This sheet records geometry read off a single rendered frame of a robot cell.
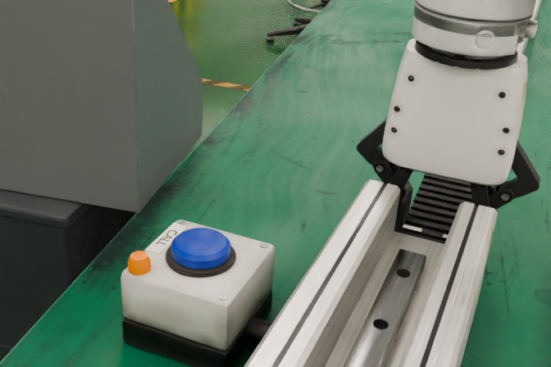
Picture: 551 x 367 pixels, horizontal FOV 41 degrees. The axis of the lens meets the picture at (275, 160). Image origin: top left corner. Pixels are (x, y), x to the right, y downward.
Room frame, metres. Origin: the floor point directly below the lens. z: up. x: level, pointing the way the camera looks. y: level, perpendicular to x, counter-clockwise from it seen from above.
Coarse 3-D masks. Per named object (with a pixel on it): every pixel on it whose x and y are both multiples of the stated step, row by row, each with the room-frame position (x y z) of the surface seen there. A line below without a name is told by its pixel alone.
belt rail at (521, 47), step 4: (536, 0) 1.36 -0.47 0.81; (540, 0) 1.39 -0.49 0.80; (536, 4) 1.33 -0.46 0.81; (540, 4) 1.45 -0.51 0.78; (536, 8) 1.30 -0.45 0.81; (536, 12) 1.31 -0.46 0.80; (524, 40) 1.09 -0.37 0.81; (520, 44) 1.07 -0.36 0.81; (524, 44) 1.08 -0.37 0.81; (520, 48) 1.05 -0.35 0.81; (524, 48) 1.11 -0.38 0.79; (520, 52) 1.03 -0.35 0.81
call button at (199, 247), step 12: (204, 228) 0.43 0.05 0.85; (180, 240) 0.41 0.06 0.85; (192, 240) 0.41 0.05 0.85; (204, 240) 0.41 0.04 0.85; (216, 240) 0.42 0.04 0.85; (228, 240) 0.42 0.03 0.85; (180, 252) 0.40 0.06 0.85; (192, 252) 0.40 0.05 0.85; (204, 252) 0.40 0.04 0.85; (216, 252) 0.40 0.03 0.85; (228, 252) 0.41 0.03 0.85; (180, 264) 0.40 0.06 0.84; (192, 264) 0.39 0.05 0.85; (204, 264) 0.39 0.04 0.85; (216, 264) 0.40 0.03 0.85
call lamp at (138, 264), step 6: (138, 252) 0.40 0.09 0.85; (144, 252) 0.40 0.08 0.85; (132, 258) 0.39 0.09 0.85; (138, 258) 0.39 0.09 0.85; (144, 258) 0.39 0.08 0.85; (132, 264) 0.39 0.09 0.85; (138, 264) 0.39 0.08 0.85; (144, 264) 0.39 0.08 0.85; (150, 264) 0.40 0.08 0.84; (132, 270) 0.39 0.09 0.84; (138, 270) 0.39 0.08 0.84; (144, 270) 0.39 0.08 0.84
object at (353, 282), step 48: (384, 192) 0.48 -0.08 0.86; (336, 240) 0.41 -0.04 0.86; (384, 240) 0.45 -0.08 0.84; (480, 240) 0.42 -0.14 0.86; (336, 288) 0.35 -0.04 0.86; (384, 288) 0.39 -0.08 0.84; (432, 288) 0.36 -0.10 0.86; (288, 336) 0.31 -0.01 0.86; (336, 336) 0.35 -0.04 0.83; (384, 336) 0.35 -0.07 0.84; (432, 336) 0.32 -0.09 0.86
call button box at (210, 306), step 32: (192, 224) 0.45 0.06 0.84; (160, 256) 0.41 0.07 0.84; (256, 256) 0.42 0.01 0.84; (128, 288) 0.39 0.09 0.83; (160, 288) 0.38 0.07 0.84; (192, 288) 0.38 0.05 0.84; (224, 288) 0.38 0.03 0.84; (256, 288) 0.40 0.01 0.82; (128, 320) 0.39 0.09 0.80; (160, 320) 0.38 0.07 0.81; (192, 320) 0.37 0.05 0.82; (224, 320) 0.36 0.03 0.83; (256, 320) 0.40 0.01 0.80; (160, 352) 0.38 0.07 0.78; (192, 352) 0.37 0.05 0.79; (224, 352) 0.36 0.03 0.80
